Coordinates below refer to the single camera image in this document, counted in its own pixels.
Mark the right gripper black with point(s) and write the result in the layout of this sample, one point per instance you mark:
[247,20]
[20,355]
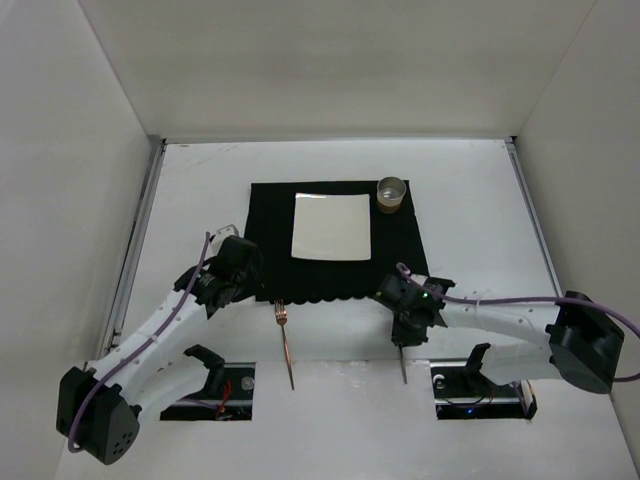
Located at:
[407,332]

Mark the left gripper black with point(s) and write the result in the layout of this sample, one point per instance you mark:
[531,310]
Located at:
[245,282]

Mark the silver table knife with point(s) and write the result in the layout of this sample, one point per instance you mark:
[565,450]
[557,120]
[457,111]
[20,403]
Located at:
[402,366]

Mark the copper fork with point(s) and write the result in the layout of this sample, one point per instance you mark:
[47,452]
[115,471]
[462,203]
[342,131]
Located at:
[281,318]

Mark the black cloth placemat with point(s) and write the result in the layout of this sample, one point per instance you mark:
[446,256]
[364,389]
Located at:
[395,238]

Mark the square white plate black rim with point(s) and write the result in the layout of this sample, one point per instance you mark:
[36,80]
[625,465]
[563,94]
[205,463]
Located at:
[335,228]

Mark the silver metal cup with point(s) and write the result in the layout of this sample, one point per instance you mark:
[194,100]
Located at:
[390,192]

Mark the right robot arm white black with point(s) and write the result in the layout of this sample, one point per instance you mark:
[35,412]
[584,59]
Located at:
[568,338]

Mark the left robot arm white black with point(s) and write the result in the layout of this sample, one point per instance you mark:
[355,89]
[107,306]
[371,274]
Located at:
[101,408]

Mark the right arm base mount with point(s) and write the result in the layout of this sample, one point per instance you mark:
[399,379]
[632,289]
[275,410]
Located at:
[461,393]

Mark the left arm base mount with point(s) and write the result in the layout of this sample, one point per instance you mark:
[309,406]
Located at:
[227,394]

